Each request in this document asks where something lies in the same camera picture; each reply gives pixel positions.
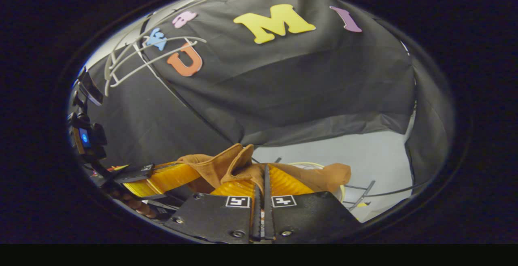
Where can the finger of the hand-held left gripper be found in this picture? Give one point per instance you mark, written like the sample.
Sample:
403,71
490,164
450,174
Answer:
170,177

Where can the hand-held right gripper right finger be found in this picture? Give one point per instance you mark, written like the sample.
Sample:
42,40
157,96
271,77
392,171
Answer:
267,213

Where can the black clothes rack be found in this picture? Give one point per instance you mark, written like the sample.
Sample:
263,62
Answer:
182,96

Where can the white plastic hanger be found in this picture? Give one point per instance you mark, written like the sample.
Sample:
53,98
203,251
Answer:
121,57
162,57

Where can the black backdrop cloth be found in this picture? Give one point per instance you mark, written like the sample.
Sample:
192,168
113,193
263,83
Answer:
303,75

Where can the brown shirt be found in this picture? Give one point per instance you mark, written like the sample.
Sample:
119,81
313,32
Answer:
218,164

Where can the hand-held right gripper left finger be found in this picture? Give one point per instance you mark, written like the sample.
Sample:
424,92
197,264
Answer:
256,213

